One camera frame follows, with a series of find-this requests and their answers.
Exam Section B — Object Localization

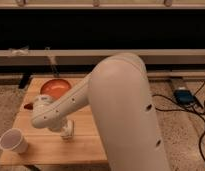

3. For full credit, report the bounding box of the orange round bowl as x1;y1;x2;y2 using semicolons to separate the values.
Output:
40;79;71;100

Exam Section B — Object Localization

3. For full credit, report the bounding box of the white rectangular sponge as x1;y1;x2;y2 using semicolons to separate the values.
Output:
61;120;74;139

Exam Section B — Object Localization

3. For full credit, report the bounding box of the blue power adapter box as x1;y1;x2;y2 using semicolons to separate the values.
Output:
174;89;195;105

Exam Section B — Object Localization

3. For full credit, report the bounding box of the white paper cup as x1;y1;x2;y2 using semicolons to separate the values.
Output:
0;128;28;154

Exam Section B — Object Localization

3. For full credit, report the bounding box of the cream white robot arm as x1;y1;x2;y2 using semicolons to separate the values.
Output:
31;53;170;171

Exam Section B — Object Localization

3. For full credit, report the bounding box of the wooden table board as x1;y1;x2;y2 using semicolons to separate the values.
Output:
0;78;107;165

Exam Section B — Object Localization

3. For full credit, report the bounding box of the dark red chili pepper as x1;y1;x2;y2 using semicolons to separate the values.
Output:
24;103;33;110

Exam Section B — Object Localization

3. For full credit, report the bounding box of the black floor cable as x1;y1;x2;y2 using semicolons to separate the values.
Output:
151;75;205;168

